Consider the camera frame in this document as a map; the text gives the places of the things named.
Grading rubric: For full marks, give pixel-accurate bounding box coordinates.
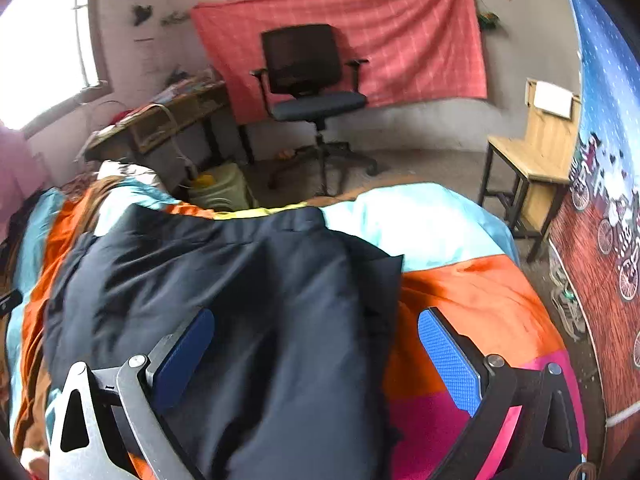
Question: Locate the dark navy puffer jacket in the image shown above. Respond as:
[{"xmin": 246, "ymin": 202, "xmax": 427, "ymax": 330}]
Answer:
[{"xmin": 43, "ymin": 205, "xmax": 402, "ymax": 479}]

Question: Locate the colourful patchwork bed quilt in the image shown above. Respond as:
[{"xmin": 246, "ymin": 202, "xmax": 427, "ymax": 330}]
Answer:
[{"xmin": 1, "ymin": 174, "xmax": 580, "ymax": 479}]

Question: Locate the green plastic container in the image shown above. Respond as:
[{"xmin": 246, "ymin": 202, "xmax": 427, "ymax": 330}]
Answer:
[{"xmin": 186, "ymin": 162, "xmax": 258, "ymax": 212}]

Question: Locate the blue bicycle print curtain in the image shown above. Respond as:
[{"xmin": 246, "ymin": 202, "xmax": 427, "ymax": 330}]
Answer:
[{"xmin": 551, "ymin": 0, "xmax": 639, "ymax": 468}]

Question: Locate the small wooden chair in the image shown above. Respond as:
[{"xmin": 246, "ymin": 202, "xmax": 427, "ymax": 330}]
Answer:
[{"xmin": 477, "ymin": 78, "xmax": 582, "ymax": 262}]

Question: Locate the pink hanging cloth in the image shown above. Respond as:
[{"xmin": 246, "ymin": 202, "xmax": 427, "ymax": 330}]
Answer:
[{"xmin": 0, "ymin": 125, "xmax": 48, "ymax": 242}]

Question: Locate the wooden desk with shelf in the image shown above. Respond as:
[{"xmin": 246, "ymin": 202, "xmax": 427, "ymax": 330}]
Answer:
[{"xmin": 76, "ymin": 74, "xmax": 245, "ymax": 191}]

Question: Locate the black office swivel chair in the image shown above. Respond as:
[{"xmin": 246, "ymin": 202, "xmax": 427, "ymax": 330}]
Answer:
[{"xmin": 250, "ymin": 24, "xmax": 378, "ymax": 196}]

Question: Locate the white charging cable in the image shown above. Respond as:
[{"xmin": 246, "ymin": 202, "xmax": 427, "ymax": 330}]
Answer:
[{"xmin": 144, "ymin": 103, "xmax": 199, "ymax": 181}]

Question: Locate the window with wooden frame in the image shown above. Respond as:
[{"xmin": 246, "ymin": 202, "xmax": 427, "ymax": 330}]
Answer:
[{"xmin": 1, "ymin": 0, "xmax": 112, "ymax": 136}]

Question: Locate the red checked wall cloth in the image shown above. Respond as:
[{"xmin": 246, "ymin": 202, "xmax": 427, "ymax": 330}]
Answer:
[{"xmin": 191, "ymin": 0, "xmax": 487, "ymax": 124}]

